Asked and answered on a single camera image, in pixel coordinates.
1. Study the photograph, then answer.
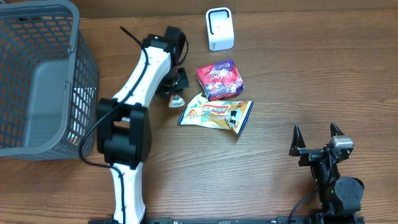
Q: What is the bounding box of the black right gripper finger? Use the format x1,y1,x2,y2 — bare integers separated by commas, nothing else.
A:
289,124,307,156
330,122,344,137

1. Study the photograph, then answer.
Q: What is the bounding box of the small orange white packet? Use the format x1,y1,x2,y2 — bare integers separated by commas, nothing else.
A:
169,93,185,108

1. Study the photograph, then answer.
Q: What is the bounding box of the red purple snack pack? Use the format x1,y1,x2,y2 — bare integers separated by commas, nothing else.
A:
196,59,244,101

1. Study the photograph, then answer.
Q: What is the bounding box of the yellow white snack bag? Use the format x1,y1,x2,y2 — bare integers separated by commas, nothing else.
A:
178,93,254,136

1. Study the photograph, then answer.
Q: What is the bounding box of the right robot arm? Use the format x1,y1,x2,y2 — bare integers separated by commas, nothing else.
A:
287,123,364,223

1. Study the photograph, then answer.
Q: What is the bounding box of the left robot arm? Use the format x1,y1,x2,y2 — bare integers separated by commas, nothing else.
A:
96,26,189,223

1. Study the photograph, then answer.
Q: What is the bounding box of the white barcode scanner stand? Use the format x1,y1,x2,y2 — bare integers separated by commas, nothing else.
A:
205,7,234,51

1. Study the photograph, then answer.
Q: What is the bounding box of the grey plastic shopping basket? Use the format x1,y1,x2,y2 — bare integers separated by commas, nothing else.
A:
1,1,98,160

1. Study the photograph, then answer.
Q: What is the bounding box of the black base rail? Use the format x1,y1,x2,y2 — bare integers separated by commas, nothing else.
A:
87,216,365,224

